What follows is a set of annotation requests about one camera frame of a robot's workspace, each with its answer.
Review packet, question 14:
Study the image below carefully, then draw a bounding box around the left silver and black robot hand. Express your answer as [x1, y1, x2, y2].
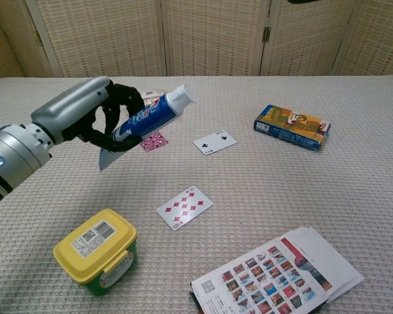
[31, 77, 145, 153]

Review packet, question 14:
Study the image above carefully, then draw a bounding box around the blue and white toothpaste tube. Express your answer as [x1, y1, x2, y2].
[98, 84, 197, 172]

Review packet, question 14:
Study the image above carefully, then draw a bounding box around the green container with yellow lid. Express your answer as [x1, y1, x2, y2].
[52, 209, 138, 297]

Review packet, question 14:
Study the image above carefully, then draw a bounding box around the bread in clear plastic bag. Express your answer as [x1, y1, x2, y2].
[140, 90, 167, 106]

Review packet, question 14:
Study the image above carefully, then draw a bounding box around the red patterned playing card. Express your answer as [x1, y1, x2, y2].
[140, 130, 170, 152]

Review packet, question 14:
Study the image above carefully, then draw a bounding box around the two of clubs card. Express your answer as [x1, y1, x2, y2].
[192, 130, 238, 156]

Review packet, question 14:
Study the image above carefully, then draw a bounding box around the nine of diamonds card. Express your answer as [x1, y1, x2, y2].
[155, 185, 214, 232]

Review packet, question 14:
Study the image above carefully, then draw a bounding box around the beige woven folding screen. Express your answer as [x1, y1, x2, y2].
[0, 0, 393, 81]

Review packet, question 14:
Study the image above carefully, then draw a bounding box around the blue and orange carton box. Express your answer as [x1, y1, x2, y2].
[253, 104, 331, 152]

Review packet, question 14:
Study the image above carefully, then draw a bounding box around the white woven tablecloth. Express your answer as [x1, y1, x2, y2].
[0, 74, 393, 314]

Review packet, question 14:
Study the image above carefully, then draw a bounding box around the white booklet with photo grid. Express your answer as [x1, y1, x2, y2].
[189, 226, 365, 314]

